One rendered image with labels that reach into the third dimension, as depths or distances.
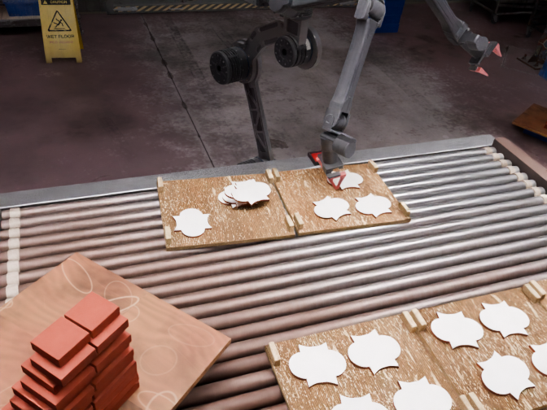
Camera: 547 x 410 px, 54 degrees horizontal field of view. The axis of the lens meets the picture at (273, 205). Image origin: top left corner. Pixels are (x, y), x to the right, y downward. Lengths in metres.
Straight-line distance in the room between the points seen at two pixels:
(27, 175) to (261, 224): 2.25
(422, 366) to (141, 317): 0.71
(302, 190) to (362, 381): 0.78
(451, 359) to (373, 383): 0.23
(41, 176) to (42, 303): 2.33
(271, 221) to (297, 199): 0.16
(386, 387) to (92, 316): 0.73
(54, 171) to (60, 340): 2.78
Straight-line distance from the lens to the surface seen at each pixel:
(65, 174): 3.68
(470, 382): 1.49
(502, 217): 2.10
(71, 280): 1.45
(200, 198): 1.84
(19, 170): 3.79
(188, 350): 1.27
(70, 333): 1.01
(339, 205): 1.86
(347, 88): 1.84
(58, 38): 5.15
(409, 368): 1.45
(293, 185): 1.93
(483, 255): 1.89
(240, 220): 1.75
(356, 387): 1.38
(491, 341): 1.60
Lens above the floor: 2.06
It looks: 38 degrees down
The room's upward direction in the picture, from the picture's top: 6 degrees clockwise
